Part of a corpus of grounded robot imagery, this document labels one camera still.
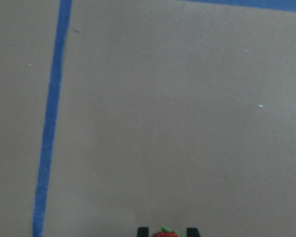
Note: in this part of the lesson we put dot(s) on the red strawberry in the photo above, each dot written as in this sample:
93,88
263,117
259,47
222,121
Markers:
166,232

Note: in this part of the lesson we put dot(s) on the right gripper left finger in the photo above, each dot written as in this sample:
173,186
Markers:
142,232

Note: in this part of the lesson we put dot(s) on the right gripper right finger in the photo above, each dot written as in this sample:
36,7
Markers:
192,232

